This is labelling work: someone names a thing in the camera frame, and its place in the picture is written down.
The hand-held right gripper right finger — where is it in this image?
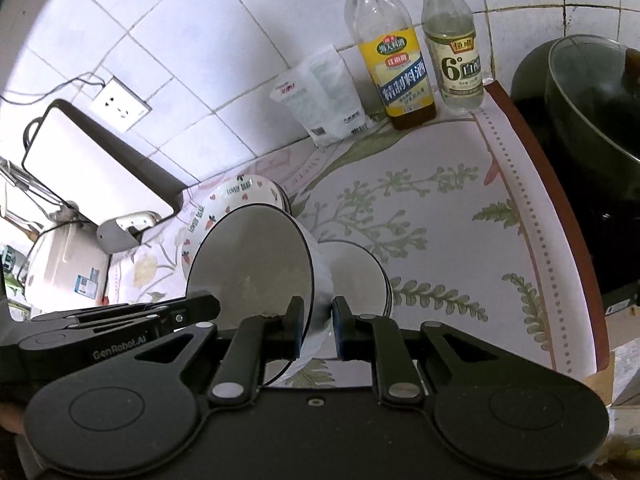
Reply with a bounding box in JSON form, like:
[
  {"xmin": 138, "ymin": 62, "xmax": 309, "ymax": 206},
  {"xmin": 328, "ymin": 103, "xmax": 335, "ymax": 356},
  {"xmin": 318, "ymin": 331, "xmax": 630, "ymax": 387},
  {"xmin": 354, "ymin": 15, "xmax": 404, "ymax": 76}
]
[{"xmin": 332, "ymin": 296, "xmax": 502, "ymax": 407}]

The white salt bag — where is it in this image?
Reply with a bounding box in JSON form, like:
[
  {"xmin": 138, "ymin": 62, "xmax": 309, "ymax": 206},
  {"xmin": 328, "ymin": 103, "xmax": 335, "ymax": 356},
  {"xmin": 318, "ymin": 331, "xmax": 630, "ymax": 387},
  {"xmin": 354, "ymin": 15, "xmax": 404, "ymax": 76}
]
[{"xmin": 269, "ymin": 43, "xmax": 372, "ymax": 148}]

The white cartoon print plate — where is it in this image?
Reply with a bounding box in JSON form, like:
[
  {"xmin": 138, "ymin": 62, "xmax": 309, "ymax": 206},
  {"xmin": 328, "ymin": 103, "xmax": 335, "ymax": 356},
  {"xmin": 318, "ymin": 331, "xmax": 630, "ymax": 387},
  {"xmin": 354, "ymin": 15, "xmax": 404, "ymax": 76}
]
[{"xmin": 182, "ymin": 173, "xmax": 289, "ymax": 282}]

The white wall socket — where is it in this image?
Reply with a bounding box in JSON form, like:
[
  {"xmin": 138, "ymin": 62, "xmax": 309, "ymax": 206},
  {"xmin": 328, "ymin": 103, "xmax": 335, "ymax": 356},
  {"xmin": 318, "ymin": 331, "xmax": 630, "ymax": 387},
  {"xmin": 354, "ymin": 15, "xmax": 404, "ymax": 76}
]
[{"xmin": 91, "ymin": 75, "xmax": 152, "ymax": 124}]

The white cutting board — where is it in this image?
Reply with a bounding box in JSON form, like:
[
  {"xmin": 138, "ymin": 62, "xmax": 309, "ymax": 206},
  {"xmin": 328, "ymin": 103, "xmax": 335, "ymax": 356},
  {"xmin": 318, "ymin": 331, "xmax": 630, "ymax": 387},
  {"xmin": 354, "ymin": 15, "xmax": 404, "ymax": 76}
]
[{"xmin": 20, "ymin": 98, "xmax": 184, "ymax": 227}]

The yellow label cooking wine bottle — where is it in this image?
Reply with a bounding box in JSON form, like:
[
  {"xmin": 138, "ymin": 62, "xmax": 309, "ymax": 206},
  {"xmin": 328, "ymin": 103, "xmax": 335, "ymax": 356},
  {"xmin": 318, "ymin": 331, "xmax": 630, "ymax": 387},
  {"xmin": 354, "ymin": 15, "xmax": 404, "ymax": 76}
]
[{"xmin": 334, "ymin": 0, "xmax": 438, "ymax": 131}]

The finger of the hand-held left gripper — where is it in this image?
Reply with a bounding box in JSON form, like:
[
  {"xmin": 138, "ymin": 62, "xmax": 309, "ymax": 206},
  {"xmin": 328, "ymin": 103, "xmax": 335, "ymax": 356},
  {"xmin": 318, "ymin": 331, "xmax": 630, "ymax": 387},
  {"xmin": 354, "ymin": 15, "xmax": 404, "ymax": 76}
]
[
  {"xmin": 145, "ymin": 311, "xmax": 190, "ymax": 336},
  {"xmin": 30, "ymin": 292, "xmax": 221, "ymax": 325}
]

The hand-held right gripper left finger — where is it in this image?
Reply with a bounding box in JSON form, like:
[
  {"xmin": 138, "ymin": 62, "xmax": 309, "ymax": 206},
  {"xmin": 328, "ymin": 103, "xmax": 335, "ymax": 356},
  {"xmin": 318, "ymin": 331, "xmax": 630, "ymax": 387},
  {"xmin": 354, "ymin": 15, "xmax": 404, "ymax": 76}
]
[{"xmin": 134, "ymin": 296, "xmax": 306, "ymax": 408}]

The grey cutting board holder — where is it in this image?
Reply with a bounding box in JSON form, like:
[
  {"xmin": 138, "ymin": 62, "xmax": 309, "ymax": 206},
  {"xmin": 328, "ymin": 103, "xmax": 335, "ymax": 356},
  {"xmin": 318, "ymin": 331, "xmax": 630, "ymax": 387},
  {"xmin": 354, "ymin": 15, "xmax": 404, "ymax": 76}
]
[{"xmin": 96, "ymin": 209, "xmax": 164, "ymax": 254}]

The small white black-rimmed bowl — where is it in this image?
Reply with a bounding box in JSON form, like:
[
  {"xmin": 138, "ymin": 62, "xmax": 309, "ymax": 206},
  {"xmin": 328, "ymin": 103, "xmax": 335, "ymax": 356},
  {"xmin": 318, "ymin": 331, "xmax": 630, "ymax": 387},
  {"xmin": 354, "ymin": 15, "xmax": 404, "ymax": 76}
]
[{"xmin": 318, "ymin": 240, "xmax": 397, "ymax": 319}]

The cardboard box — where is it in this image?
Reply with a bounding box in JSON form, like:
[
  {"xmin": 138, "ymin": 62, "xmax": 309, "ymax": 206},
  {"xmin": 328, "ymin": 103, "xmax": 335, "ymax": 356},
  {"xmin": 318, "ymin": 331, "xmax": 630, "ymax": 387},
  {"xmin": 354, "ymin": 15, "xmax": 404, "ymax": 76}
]
[{"xmin": 594, "ymin": 304, "xmax": 640, "ymax": 408}]

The floral tablecloth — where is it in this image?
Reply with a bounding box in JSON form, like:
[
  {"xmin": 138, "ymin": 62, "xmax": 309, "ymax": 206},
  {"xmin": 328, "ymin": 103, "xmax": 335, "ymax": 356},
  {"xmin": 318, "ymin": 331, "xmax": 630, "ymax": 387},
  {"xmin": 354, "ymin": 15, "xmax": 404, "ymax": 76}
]
[{"xmin": 104, "ymin": 105, "xmax": 610, "ymax": 392}]

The grey power cable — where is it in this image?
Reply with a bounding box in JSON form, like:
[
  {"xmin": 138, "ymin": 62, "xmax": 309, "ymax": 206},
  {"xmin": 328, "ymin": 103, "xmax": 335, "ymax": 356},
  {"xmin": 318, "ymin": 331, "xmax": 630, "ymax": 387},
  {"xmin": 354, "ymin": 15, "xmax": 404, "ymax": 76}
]
[{"xmin": 0, "ymin": 72, "xmax": 107, "ymax": 107}]

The white kitchen appliance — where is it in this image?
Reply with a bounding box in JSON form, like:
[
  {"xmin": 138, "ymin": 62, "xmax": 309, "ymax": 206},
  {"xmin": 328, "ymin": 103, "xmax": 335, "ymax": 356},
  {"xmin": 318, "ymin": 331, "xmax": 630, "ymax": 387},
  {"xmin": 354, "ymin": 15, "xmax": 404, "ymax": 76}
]
[{"xmin": 22, "ymin": 222, "xmax": 112, "ymax": 307}]

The white label vinegar bottle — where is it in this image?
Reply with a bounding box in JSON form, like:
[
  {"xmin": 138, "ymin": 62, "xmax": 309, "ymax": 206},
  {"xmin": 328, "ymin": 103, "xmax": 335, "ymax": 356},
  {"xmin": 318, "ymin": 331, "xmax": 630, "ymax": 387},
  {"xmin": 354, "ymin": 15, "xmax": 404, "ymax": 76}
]
[{"xmin": 414, "ymin": 0, "xmax": 486, "ymax": 115}]

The metal wire rack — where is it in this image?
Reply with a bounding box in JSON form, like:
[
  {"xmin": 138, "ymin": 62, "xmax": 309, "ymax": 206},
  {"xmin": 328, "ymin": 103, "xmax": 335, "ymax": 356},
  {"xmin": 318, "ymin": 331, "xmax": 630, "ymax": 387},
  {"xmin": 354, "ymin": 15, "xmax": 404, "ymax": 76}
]
[{"xmin": 0, "ymin": 156, "xmax": 68, "ymax": 223}]

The large white black-rimmed bowl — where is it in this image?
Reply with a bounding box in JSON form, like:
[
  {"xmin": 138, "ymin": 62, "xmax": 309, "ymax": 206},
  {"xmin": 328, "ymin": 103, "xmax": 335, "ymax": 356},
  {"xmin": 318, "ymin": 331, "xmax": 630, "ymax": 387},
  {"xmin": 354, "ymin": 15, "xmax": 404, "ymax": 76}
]
[{"xmin": 184, "ymin": 203, "xmax": 334, "ymax": 387}]

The dark pot with glass lid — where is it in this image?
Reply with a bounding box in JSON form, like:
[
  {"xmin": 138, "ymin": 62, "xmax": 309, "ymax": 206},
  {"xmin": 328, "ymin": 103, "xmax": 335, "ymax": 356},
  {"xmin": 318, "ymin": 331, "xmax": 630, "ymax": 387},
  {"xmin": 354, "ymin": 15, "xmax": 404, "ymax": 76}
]
[{"xmin": 509, "ymin": 34, "xmax": 640, "ymax": 293}]

